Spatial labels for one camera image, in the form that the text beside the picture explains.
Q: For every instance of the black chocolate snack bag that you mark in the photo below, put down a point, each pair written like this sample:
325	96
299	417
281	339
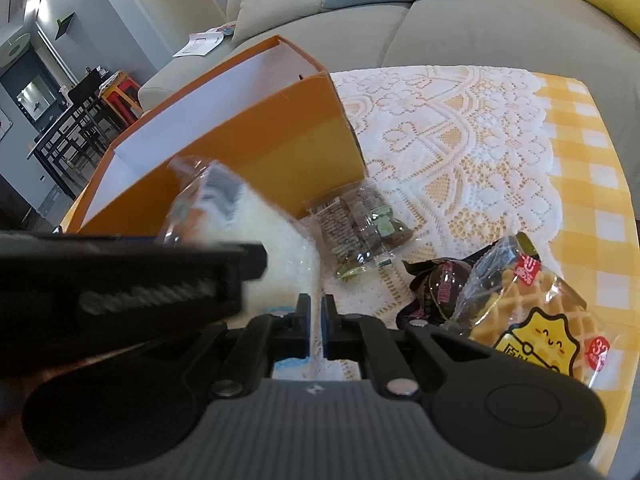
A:
436	285

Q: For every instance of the brown candy bag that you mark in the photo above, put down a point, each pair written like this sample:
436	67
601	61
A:
358	227

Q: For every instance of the waffle package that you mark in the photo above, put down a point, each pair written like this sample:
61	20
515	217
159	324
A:
512	303

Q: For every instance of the yellow checkered lace tablecloth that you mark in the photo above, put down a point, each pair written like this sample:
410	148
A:
465	153

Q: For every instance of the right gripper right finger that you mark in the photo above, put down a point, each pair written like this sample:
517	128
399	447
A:
368	342

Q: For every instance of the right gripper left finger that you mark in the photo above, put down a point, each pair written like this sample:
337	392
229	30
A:
253	350

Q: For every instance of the clear rice cracker bag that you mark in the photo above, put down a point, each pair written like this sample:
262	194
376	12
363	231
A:
216	206

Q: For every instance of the orange cardboard box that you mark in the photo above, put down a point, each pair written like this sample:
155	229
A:
271	114

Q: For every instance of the grey-green sofa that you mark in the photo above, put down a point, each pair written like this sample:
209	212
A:
570	38

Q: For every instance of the paper booklet on sofa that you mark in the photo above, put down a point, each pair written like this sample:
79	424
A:
202	43

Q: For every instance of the black dining table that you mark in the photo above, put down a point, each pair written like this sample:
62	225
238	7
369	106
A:
79	137

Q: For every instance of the red yellow stools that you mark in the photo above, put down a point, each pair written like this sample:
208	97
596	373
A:
121	93

